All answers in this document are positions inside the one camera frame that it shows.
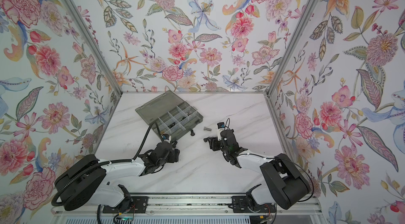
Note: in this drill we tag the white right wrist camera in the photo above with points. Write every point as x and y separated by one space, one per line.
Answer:
220 128

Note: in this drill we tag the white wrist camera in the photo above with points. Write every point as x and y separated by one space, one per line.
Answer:
166 137
220 128

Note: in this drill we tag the grey plastic organizer box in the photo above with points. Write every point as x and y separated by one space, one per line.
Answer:
169 108

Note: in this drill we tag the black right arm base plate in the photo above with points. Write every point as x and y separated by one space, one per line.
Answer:
246 204

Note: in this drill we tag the aluminium corner frame post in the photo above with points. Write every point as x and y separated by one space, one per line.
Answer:
296 37
73 11

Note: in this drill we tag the aluminium corner frame post left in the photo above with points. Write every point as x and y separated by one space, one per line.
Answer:
73 11

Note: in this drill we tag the aluminium corner frame post right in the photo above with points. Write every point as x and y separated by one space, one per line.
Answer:
296 37

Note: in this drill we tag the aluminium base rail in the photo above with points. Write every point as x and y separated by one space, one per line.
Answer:
216 204

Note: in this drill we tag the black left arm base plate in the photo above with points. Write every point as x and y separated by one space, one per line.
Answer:
137 204

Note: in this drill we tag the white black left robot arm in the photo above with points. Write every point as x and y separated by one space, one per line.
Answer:
98 182

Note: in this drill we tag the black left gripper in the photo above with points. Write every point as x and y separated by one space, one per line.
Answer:
175 155

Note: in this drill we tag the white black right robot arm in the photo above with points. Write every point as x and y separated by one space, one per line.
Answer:
284 183

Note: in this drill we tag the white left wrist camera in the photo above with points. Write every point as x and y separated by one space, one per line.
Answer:
166 137

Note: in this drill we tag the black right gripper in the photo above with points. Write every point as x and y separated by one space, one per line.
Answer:
213 143

